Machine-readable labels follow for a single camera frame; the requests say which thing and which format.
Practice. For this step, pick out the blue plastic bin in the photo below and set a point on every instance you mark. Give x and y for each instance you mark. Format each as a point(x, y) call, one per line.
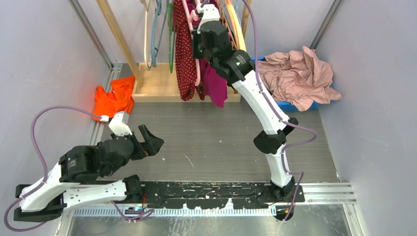
point(288, 107)

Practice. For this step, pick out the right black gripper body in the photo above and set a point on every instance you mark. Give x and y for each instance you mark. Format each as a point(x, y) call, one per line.
point(197, 50)

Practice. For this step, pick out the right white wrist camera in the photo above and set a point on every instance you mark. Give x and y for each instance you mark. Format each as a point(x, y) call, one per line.
point(206, 13)

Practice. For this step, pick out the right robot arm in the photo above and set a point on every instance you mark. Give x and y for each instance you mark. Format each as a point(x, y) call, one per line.
point(239, 73)

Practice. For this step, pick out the cream hanger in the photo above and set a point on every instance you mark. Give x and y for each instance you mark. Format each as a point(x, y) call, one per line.
point(148, 10)

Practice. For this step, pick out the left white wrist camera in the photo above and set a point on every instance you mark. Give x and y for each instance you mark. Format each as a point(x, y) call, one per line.
point(119, 124)

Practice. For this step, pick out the teal blue hanger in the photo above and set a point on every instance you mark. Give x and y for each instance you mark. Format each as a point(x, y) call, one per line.
point(158, 26)

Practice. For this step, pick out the red dotted garment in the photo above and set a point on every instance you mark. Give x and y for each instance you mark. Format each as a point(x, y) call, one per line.
point(184, 62)

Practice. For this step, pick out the pink garment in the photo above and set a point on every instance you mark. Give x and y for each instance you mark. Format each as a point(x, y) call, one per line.
point(298, 77)

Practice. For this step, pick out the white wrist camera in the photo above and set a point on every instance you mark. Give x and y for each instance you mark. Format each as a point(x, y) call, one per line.
point(119, 124)
point(206, 13)

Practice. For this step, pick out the magenta skirt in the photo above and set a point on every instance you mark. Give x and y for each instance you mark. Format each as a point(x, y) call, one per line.
point(214, 86)

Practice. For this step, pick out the light wooden hanger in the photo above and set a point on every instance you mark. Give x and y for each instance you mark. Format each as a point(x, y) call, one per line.
point(240, 43)

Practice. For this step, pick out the aluminium rail frame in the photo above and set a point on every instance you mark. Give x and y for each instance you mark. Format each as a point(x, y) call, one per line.
point(307, 194)

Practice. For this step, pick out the pink plastic hanger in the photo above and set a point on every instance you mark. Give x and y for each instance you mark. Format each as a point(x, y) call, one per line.
point(191, 16)

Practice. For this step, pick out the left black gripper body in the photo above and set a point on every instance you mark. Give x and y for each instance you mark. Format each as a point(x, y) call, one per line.
point(140, 153)

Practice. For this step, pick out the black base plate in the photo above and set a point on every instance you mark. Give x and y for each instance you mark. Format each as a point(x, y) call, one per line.
point(211, 195)

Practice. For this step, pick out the green hanger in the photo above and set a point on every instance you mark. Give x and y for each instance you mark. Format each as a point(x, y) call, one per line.
point(171, 34)

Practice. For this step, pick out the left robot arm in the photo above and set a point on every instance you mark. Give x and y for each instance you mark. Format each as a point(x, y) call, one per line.
point(72, 181)

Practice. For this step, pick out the orange garment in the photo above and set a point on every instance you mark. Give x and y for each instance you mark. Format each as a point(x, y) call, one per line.
point(118, 99)

